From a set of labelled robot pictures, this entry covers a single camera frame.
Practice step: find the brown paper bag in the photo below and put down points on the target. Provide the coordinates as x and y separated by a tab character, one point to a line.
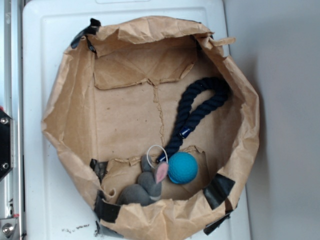
117	93

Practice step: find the navy blue rope toy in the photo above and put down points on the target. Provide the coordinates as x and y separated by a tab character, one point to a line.
187	119

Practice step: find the grey plush mouse toy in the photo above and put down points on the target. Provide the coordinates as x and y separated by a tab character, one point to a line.
148	188

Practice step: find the black metal bracket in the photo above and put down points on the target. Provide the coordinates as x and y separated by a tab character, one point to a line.
5	144

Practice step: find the blue dimpled ball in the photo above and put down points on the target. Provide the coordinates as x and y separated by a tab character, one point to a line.
183	168

